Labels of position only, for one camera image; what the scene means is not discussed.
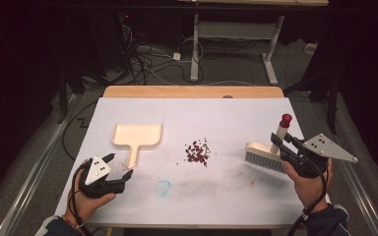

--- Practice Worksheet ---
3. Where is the tangle of floor cables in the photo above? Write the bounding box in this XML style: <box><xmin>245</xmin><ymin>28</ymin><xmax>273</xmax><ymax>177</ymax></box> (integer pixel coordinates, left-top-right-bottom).
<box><xmin>119</xmin><ymin>19</ymin><xmax>264</xmax><ymax>87</ymax></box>

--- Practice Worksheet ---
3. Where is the aluminium floor rail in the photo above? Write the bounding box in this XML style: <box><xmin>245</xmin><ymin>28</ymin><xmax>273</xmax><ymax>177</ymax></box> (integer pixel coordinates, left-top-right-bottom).
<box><xmin>0</xmin><ymin>92</ymin><xmax>77</xmax><ymax>236</ymax></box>
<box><xmin>308</xmin><ymin>97</ymin><xmax>378</xmax><ymax>236</ymax></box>

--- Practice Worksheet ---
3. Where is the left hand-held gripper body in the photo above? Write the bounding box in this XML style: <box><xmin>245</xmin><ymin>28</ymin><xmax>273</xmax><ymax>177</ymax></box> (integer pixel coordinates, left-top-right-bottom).
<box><xmin>78</xmin><ymin>155</ymin><xmax>126</xmax><ymax>199</ymax></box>

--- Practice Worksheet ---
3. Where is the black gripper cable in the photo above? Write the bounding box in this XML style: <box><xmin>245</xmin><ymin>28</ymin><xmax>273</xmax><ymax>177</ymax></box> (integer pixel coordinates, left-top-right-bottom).
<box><xmin>286</xmin><ymin>162</ymin><xmax>330</xmax><ymax>236</ymax></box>
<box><xmin>70</xmin><ymin>162</ymin><xmax>94</xmax><ymax>236</ymax></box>

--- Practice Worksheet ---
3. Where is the pile of red and green beans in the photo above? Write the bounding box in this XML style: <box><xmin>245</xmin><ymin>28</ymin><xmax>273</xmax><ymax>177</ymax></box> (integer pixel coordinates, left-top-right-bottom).
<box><xmin>176</xmin><ymin>137</ymin><xmax>213</xmax><ymax>168</ymax></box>

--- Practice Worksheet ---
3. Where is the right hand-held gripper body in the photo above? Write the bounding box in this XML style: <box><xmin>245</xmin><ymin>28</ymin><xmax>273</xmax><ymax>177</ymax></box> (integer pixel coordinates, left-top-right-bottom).
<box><xmin>279</xmin><ymin>133</ymin><xmax>359</xmax><ymax>179</ymax></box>

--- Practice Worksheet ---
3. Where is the cream plastic dustpan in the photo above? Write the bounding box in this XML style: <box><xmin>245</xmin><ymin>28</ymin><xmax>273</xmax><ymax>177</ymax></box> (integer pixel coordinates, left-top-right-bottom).
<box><xmin>111</xmin><ymin>123</ymin><xmax>163</xmax><ymax>170</ymax></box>

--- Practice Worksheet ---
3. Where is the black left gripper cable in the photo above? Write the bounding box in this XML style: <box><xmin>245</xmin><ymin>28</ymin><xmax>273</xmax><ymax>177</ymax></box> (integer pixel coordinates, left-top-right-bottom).
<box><xmin>70</xmin><ymin>162</ymin><xmax>94</xmax><ymax>236</ymax></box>

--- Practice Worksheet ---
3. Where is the cream brush with red cap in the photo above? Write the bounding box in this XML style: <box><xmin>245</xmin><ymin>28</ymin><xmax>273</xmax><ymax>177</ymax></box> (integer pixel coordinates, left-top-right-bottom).
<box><xmin>244</xmin><ymin>113</ymin><xmax>293</xmax><ymax>174</ymax></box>

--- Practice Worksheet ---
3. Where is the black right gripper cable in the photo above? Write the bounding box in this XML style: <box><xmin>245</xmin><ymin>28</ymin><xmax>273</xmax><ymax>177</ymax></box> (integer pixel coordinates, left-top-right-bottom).
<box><xmin>286</xmin><ymin>162</ymin><xmax>330</xmax><ymax>236</ymax></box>

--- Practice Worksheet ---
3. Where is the wooden table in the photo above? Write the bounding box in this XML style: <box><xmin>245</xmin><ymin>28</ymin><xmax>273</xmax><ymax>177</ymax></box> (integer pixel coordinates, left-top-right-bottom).
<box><xmin>54</xmin><ymin>85</ymin><xmax>331</xmax><ymax>230</ymax></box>

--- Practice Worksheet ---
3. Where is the white metal desk frame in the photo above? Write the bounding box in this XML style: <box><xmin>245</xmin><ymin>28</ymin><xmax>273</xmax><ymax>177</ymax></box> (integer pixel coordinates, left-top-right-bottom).
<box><xmin>178</xmin><ymin>0</ymin><xmax>330</xmax><ymax>86</ymax></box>

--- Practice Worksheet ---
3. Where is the grey box on floor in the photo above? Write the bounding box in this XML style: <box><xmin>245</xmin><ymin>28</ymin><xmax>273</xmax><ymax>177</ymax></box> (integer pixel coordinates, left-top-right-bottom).
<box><xmin>304</xmin><ymin>41</ymin><xmax>318</xmax><ymax>56</ymax></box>

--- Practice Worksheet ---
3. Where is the person's right hand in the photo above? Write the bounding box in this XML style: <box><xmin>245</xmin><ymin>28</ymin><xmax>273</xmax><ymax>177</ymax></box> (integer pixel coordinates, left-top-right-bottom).
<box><xmin>282</xmin><ymin>157</ymin><xmax>335</xmax><ymax>210</ymax></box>

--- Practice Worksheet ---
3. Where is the person's left hand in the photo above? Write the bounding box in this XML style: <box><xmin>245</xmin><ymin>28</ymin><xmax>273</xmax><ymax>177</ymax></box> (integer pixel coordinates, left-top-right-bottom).
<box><xmin>65</xmin><ymin>159</ymin><xmax>117</xmax><ymax>228</ymax></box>

